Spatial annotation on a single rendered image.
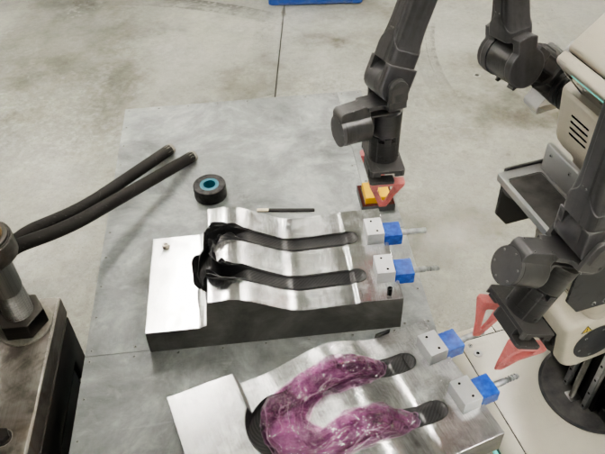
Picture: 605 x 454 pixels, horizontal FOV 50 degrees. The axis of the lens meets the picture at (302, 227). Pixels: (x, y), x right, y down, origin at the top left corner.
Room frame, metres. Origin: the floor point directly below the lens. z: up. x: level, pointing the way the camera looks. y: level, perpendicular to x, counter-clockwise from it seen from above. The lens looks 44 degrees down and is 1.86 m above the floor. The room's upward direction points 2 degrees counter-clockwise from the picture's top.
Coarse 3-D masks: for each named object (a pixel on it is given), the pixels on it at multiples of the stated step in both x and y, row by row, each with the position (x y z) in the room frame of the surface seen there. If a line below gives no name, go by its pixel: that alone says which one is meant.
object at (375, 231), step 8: (368, 224) 0.99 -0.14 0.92; (376, 224) 0.99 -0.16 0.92; (384, 224) 1.00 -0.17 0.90; (392, 224) 1.00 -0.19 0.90; (368, 232) 0.97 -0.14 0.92; (376, 232) 0.97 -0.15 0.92; (384, 232) 0.98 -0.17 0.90; (392, 232) 0.98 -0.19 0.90; (400, 232) 0.98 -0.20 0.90; (408, 232) 0.99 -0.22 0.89; (416, 232) 0.99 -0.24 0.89; (424, 232) 0.99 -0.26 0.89; (368, 240) 0.96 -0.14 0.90; (376, 240) 0.96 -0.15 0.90; (384, 240) 0.97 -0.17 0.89; (392, 240) 0.97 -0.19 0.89; (400, 240) 0.97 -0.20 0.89
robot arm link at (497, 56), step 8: (496, 48) 1.09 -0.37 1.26; (504, 48) 1.08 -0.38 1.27; (512, 48) 1.07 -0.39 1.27; (544, 48) 1.08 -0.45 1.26; (488, 56) 1.09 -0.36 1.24; (496, 56) 1.08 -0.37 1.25; (504, 56) 1.06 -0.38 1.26; (488, 64) 1.09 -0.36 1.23; (496, 64) 1.07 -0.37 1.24; (504, 64) 1.05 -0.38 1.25; (496, 72) 1.07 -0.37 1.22; (496, 80) 1.10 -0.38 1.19; (504, 80) 1.06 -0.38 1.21; (512, 88) 1.05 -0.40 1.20
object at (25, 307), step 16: (0, 272) 0.85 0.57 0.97; (16, 272) 0.88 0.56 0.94; (0, 288) 0.84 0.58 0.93; (16, 288) 0.86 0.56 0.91; (0, 304) 0.84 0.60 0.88; (16, 304) 0.85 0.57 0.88; (32, 304) 0.88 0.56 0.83; (0, 320) 0.85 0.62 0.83; (16, 320) 0.84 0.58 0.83; (32, 320) 0.84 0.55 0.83; (48, 320) 0.87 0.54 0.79; (0, 336) 0.84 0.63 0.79; (16, 336) 0.83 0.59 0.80; (32, 336) 0.83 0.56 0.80
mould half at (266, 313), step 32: (256, 224) 1.01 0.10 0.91; (288, 224) 1.04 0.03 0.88; (320, 224) 1.03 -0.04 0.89; (352, 224) 1.02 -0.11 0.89; (160, 256) 0.98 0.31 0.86; (192, 256) 0.98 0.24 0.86; (224, 256) 0.90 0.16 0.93; (256, 256) 0.92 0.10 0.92; (288, 256) 0.94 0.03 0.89; (320, 256) 0.94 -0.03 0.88; (352, 256) 0.93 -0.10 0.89; (160, 288) 0.89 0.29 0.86; (192, 288) 0.89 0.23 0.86; (224, 288) 0.82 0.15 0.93; (256, 288) 0.83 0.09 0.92; (320, 288) 0.85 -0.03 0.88; (352, 288) 0.85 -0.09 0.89; (384, 288) 0.84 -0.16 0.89; (160, 320) 0.81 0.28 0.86; (192, 320) 0.80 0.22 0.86; (224, 320) 0.79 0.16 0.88; (256, 320) 0.79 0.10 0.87; (288, 320) 0.80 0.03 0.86; (320, 320) 0.80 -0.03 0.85; (352, 320) 0.81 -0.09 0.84; (384, 320) 0.81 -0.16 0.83
